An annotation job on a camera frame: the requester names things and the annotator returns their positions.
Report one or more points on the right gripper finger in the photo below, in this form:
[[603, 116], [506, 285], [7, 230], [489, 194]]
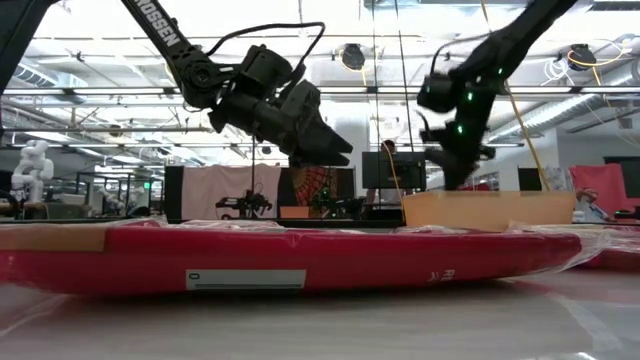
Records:
[[440, 160], [460, 177]]

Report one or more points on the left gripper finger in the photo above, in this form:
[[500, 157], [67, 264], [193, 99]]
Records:
[[320, 160], [322, 137]]

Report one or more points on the red popcorn bag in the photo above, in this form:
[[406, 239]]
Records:
[[620, 260], [300, 260]]

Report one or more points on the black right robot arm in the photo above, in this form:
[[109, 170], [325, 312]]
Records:
[[510, 35]]

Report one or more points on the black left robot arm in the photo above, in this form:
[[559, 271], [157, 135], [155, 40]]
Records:
[[165, 35]]

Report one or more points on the patterned cloth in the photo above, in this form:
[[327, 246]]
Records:
[[310, 182]]

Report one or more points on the orange plastic basket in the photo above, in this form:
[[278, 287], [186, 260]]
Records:
[[490, 210]]

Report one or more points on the large black monitor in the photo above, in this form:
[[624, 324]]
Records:
[[395, 172]]

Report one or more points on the person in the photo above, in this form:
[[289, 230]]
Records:
[[387, 146], [587, 207]]

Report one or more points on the small orange box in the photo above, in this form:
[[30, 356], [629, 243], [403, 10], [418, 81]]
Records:
[[294, 213]]

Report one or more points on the small black monitor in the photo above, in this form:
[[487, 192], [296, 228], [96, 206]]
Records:
[[530, 179]]

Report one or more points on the black equipment case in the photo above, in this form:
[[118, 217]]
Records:
[[385, 213]]

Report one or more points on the black upright panel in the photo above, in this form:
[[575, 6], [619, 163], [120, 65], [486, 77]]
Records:
[[173, 192]]

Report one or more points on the red cloth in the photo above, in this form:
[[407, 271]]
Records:
[[600, 182]]

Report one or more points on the long ceiling light strip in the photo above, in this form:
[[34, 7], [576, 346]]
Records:
[[100, 90]]

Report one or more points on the white humanoid robot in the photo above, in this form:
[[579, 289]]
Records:
[[32, 167]]

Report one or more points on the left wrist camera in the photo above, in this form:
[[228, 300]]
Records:
[[305, 97]]

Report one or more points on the silver ventilation duct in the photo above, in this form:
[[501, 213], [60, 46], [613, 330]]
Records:
[[560, 112]]

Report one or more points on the black wall screen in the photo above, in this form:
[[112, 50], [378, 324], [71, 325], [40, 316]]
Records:
[[632, 180]]

